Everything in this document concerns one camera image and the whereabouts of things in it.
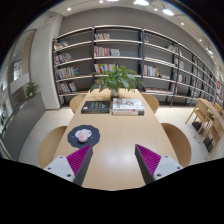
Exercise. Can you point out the group of slatted wooden chairs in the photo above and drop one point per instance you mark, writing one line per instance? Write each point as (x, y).
(205, 113)

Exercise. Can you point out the small distant potted plant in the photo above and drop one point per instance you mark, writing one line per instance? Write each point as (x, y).
(31, 88)

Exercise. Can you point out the grey bookshelf unit with books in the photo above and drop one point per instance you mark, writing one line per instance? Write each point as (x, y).
(116, 41)

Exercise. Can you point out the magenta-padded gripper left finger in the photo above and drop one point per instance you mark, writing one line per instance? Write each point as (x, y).
(60, 165)

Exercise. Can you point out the pale pink computer mouse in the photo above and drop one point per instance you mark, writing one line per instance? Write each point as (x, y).
(84, 135)

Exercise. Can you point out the white illustrated cover book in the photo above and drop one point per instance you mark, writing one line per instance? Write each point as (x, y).
(128, 104)

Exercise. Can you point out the red-and-white spine book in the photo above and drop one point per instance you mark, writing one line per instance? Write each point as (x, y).
(128, 113)

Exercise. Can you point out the black hardcover book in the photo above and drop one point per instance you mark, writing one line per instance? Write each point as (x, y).
(96, 106)

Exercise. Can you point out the group of ceiling lights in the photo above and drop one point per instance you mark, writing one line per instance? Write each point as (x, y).
(168, 12)

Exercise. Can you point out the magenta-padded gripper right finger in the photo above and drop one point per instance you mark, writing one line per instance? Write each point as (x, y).
(165, 165)

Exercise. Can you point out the dark cartoon-eyed mouse pad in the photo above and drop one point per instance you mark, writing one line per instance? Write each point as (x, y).
(95, 136)

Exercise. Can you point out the green potted plant white pot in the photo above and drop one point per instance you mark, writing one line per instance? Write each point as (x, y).
(116, 78)

